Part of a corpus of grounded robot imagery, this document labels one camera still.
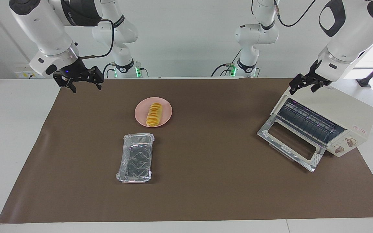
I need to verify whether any aluminium foil tray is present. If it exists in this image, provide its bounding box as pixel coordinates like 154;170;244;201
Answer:
116;133;155;183

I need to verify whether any glass oven door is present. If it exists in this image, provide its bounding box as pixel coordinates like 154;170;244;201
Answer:
257;113;328;172

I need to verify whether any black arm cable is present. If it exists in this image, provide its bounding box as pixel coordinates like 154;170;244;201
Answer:
79;19;114;59
273;0;317;27

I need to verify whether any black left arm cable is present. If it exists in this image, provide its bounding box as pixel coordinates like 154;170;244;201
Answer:
273;0;317;27

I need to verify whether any metal oven rack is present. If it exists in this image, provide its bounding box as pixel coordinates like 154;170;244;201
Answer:
277;98;345;145

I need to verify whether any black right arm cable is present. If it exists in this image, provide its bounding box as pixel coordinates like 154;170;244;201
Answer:
79;19;114;59

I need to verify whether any pink round plate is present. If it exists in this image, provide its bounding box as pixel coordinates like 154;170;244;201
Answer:
134;97;173;128

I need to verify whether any brown table mat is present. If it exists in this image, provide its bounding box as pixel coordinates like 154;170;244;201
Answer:
0;78;373;224

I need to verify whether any black right base cable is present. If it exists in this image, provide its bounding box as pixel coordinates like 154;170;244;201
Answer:
102;62;116;78

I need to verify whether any black base cable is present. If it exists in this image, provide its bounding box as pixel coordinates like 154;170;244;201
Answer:
211;49;242;77
102;62;116;78

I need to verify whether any yellow spiral bread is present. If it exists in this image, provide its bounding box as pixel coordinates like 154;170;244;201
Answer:
146;103;163;127

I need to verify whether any black left base cable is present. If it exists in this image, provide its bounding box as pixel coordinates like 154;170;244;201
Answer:
211;49;242;77

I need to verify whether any white wall socket strip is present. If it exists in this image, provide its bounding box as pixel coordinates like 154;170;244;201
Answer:
14;66;41;79

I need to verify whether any cream toaster oven body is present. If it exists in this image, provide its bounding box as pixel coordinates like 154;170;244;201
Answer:
271;85;373;158

